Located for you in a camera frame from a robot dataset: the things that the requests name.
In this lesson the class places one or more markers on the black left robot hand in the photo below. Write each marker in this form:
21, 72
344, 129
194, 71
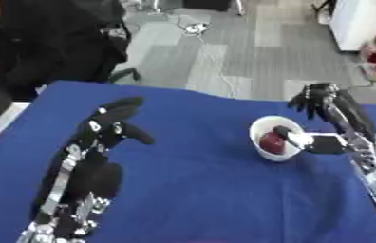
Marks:
94, 139

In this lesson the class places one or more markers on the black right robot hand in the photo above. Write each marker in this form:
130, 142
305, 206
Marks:
357, 117

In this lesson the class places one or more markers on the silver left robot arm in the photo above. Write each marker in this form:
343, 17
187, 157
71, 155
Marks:
44, 231

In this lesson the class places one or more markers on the dark red round fruit toy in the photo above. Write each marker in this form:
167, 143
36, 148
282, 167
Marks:
271, 144

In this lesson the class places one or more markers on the white round bowl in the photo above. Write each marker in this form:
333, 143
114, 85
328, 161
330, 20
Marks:
263, 125

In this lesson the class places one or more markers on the white cabinet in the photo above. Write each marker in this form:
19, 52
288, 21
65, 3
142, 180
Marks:
357, 22

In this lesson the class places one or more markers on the black office chair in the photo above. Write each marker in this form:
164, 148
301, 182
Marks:
120, 41

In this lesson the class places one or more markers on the person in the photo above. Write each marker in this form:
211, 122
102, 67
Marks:
30, 41

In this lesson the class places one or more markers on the white power strip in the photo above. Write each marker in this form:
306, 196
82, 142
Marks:
195, 28

